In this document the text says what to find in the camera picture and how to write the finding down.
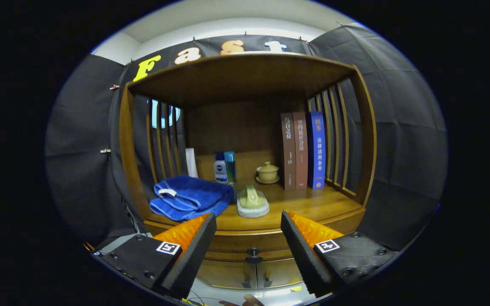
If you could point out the wooden cabinet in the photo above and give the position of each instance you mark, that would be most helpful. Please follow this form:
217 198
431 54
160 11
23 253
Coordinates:
236 127

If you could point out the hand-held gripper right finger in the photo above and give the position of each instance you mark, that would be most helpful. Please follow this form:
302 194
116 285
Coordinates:
302 259

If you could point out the white bottle with blue cap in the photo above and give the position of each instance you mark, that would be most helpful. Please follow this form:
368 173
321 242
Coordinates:
220 170

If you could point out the reddish brown book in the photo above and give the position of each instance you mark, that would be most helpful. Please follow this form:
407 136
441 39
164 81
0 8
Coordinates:
300 153

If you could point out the teal bottle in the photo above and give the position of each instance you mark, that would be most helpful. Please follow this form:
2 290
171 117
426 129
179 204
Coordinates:
230 165

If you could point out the wooden drawer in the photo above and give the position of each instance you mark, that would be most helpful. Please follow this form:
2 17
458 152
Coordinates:
236 244

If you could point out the black drawer knob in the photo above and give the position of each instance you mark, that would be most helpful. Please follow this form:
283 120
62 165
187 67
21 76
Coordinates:
253 256

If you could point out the blue book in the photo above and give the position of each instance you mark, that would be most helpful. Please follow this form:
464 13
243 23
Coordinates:
316 151

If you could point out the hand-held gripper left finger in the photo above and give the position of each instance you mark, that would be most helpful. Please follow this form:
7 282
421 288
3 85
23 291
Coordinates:
192 261

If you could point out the green scrub brush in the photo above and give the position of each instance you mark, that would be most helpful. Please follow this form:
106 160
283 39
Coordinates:
252 202

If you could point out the wooden countertop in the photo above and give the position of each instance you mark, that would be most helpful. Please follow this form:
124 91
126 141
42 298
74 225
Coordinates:
304 204

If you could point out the wooden cabinet door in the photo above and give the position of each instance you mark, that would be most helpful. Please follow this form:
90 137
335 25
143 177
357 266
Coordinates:
281 272
223 274

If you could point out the blue folded towel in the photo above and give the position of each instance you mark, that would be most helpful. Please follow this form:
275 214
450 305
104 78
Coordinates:
194 195

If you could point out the dark brown book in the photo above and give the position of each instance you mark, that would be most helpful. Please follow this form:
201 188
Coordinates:
288 153

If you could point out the beige lidded teacup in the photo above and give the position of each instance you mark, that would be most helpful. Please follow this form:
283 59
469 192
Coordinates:
268 172

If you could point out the yellow tape piece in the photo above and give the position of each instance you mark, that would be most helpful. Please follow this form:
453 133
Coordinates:
296 288

